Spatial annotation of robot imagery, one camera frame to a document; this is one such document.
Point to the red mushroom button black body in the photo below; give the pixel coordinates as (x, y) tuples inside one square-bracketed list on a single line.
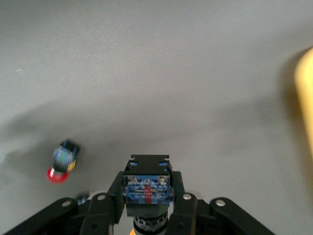
[(62, 159)]

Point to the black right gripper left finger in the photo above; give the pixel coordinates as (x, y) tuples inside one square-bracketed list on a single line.
[(97, 213)]

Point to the yellow button with black body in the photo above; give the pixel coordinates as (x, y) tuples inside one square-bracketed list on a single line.
[(146, 188)]

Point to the yellow plastic tray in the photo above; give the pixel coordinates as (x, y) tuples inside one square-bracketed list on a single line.
[(305, 102)]

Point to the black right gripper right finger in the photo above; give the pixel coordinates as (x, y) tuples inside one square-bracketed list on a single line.
[(183, 213)]

